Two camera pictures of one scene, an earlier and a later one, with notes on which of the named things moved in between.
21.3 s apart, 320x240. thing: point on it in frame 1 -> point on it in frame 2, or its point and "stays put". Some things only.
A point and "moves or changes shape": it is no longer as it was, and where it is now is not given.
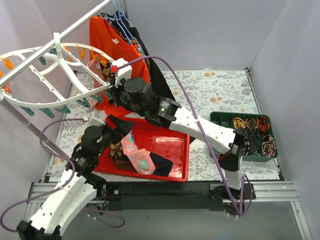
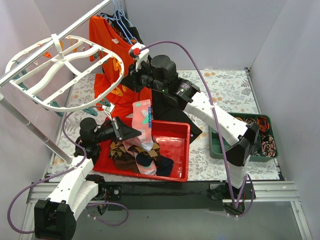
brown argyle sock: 105,70 -> 153,153
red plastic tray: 150,136 stays put
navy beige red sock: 163,166 stays put
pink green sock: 94,66 -> 142,121
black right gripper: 114,92 -> 136,72
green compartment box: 261,126 stays put
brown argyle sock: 115,151 stays put
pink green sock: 139,157 moves or changes shape
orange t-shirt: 104,40 stays put
